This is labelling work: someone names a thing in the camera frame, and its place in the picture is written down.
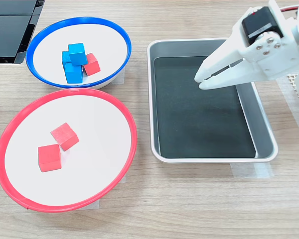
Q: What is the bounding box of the red cube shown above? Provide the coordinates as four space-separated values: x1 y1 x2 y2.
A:
82 52 101 76
50 122 80 152
37 143 62 173

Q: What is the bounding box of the black tray mat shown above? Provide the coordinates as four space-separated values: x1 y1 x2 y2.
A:
153 55 256 159

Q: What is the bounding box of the clear tape strip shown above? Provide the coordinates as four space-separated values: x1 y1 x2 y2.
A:
278 74 299 146
111 66 126 86
230 163 275 179
76 199 100 211

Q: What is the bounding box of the steel tray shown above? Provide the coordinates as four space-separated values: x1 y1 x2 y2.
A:
147 37 279 164

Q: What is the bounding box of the blue-rimmed white plate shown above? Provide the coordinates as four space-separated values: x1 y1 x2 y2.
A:
25 16 133 90

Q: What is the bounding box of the blue cube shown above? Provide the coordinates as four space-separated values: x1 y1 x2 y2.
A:
64 62 84 84
61 51 72 68
67 43 88 67

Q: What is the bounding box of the red-rimmed white plate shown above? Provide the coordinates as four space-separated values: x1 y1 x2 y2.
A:
0 87 138 214

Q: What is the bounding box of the black flat panel device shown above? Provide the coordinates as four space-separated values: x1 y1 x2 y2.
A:
0 0 47 65

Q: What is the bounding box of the red and black cable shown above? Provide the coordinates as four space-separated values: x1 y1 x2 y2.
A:
280 4 299 13

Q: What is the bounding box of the pale perforated base plate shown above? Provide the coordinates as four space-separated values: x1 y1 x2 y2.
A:
286 73 299 118

